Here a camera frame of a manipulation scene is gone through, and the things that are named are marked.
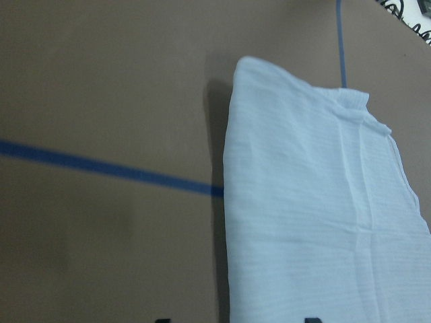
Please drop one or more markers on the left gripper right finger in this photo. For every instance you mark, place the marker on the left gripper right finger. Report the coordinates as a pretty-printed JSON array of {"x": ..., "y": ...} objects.
[{"x": 312, "y": 320}]

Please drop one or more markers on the light blue striped shirt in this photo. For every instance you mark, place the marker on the light blue striped shirt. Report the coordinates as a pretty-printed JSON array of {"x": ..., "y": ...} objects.
[{"x": 320, "y": 219}]

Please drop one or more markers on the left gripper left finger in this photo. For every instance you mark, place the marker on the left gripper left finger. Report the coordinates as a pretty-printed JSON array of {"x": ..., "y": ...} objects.
[{"x": 163, "y": 320}]

